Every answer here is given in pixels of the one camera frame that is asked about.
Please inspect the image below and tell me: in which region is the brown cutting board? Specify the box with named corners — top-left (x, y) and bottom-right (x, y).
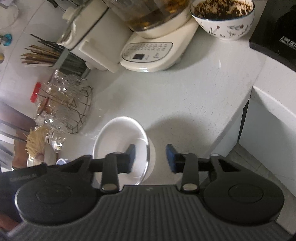
top-left (1, 101), bottom-right (36, 169)

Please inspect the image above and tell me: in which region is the person's left hand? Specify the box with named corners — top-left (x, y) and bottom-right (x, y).
top-left (0, 213), bottom-right (19, 231)

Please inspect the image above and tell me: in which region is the wire rack with glass cups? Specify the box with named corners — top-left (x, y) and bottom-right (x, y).
top-left (34, 69), bottom-right (92, 151)

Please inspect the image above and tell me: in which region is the red-lid jar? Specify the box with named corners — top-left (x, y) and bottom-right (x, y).
top-left (30, 82), bottom-right (47, 103)

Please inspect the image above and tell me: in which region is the white plastic bowl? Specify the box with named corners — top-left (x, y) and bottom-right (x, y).
top-left (92, 116), bottom-right (156, 188)

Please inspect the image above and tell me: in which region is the chopstick holder with chopsticks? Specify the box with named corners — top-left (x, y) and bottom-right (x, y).
top-left (20, 34), bottom-right (87, 76)

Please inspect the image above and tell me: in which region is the glass kettle on white base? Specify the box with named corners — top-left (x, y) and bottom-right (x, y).
top-left (106, 1), bottom-right (198, 73)

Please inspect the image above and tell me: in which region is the bowl of enoki and onion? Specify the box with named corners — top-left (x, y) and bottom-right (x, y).
top-left (26, 126), bottom-right (57, 167)

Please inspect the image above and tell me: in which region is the blue plastic bowl front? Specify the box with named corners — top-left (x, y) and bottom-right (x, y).
top-left (56, 158), bottom-right (70, 165)

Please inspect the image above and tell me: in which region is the floral bowl with dried tea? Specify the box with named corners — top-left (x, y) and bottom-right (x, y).
top-left (190, 1), bottom-right (255, 41)

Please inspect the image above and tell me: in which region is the white electric cooker pot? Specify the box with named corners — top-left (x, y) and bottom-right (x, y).
top-left (57, 1), bottom-right (132, 73)

